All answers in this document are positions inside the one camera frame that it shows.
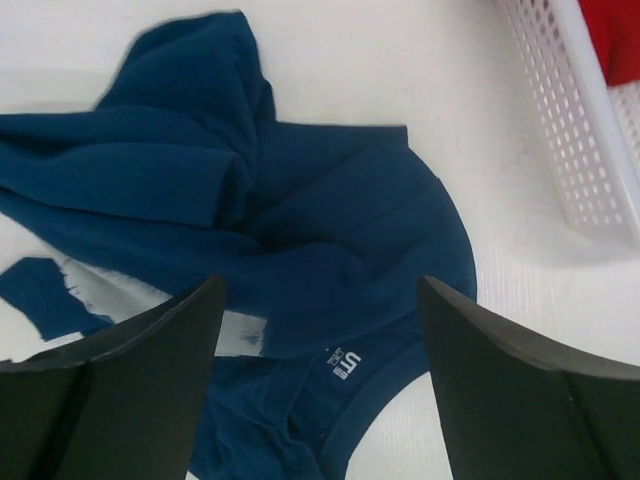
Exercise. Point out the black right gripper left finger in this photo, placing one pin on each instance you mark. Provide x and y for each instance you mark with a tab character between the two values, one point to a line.
123	403

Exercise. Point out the blue cartoon print t-shirt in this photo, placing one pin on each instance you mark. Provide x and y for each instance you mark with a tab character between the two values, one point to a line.
181	172

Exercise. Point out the red t-shirt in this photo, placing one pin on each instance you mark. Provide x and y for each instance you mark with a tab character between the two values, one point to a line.
614	30

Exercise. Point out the white perforated plastic basket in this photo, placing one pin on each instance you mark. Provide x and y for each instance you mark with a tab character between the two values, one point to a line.
591	132

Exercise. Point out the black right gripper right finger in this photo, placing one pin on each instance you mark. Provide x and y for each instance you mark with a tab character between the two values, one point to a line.
514	404

